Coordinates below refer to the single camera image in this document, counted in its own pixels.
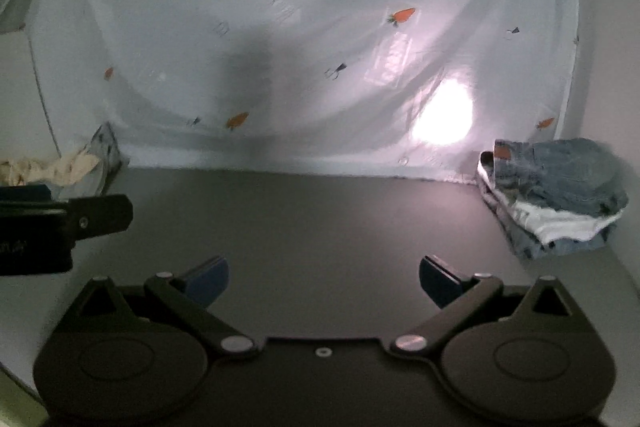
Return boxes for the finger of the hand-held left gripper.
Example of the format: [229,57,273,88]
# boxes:
[65,194,134,241]

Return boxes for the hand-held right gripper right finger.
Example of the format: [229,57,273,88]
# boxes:
[391,255,577,357]

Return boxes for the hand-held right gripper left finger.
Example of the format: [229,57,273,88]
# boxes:
[75,256,257,359]

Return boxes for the blue denim shorts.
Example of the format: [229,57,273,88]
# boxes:
[477,138,630,217]

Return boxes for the grey patterned cloth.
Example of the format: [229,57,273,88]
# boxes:
[82,122,124,195]

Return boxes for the beige crumpled cloth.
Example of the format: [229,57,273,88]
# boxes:
[0,151,104,188]

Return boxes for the light blue patterned folded garment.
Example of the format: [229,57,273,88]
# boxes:
[479,169,617,261]

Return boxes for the white folded garment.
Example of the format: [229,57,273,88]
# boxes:
[510,199,627,244]

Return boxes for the white carrot-print sheet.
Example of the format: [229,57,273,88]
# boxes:
[0,0,583,184]

